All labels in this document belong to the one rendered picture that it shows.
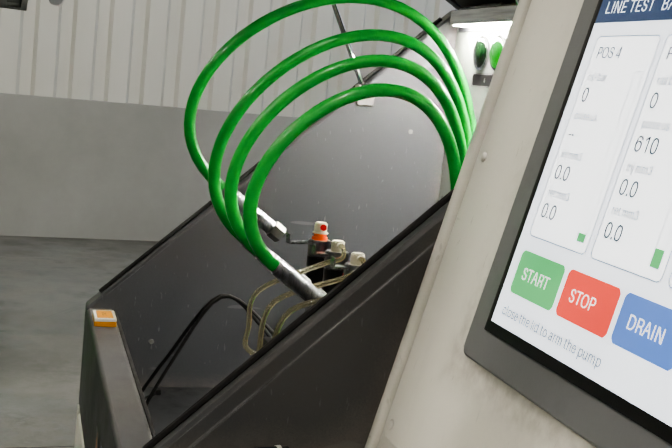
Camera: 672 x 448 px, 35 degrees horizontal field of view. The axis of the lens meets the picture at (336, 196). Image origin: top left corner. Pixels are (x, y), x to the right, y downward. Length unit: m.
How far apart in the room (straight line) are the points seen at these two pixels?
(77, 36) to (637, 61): 7.10
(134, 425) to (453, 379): 0.38
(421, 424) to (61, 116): 6.94
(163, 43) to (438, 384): 7.05
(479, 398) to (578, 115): 0.23
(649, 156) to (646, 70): 0.07
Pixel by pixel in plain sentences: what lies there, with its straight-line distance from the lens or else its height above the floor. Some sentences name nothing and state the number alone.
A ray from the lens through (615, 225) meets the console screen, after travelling 0.73.
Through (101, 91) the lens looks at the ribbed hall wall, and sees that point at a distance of 7.84.
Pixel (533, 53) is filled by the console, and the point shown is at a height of 1.36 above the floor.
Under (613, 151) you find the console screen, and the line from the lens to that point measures 0.76.
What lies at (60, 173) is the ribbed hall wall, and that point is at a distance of 7.80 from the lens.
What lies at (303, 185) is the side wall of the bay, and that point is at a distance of 1.64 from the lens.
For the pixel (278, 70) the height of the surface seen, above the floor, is 1.32.
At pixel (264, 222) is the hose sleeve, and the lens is 1.30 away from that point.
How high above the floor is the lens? 1.32
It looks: 6 degrees down
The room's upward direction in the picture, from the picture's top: 6 degrees clockwise
